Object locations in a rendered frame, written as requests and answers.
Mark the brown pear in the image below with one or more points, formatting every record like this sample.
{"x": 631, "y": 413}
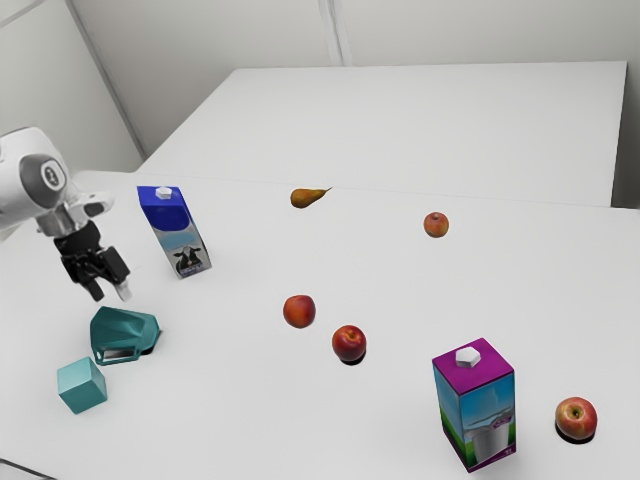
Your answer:
{"x": 305, "y": 196}

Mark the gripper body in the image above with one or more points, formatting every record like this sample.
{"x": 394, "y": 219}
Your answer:
{"x": 85, "y": 252}

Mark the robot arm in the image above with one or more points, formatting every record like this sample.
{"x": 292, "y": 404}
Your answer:
{"x": 30, "y": 175}

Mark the blue milk carton with cow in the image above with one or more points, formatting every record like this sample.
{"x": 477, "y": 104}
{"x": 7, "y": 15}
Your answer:
{"x": 175, "y": 235}

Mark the red-orange peach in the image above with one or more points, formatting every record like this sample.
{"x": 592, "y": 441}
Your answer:
{"x": 299, "y": 311}

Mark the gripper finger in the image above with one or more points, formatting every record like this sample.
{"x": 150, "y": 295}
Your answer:
{"x": 94, "y": 290}
{"x": 123, "y": 290}

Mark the purple milk carton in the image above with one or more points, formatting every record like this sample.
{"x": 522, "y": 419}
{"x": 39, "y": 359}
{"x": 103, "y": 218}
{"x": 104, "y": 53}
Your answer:
{"x": 475, "y": 405}

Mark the teal faceted mug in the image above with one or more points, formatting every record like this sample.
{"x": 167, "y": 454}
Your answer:
{"x": 125, "y": 332}

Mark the dark red apple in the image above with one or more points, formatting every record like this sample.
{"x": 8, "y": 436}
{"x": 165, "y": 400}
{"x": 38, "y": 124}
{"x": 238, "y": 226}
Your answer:
{"x": 349, "y": 343}

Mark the red-yellow apple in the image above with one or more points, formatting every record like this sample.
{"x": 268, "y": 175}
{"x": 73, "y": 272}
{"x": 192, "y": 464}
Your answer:
{"x": 576, "y": 418}

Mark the teal cube block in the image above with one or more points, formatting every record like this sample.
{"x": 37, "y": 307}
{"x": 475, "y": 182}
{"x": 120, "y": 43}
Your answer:
{"x": 81, "y": 384}

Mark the small orange-red apple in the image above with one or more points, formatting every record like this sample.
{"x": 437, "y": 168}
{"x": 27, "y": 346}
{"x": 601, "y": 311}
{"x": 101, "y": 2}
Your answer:
{"x": 436, "y": 224}

